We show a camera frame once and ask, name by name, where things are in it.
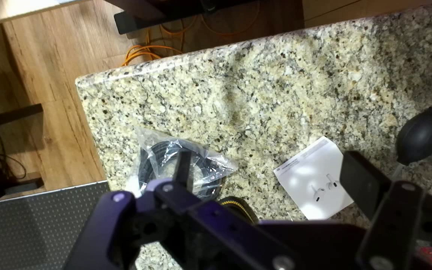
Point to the clear bag of black cables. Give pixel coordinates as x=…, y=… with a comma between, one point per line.
x=195, y=167

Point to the black rubber air blower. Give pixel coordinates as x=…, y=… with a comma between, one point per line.
x=414, y=140

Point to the white paper leaflet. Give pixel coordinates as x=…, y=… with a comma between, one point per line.
x=312, y=182

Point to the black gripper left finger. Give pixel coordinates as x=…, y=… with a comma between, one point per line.
x=198, y=234

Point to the grey perforated panel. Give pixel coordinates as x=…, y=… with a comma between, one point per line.
x=38, y=231

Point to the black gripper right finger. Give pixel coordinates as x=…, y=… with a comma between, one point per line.
x=393, y=209

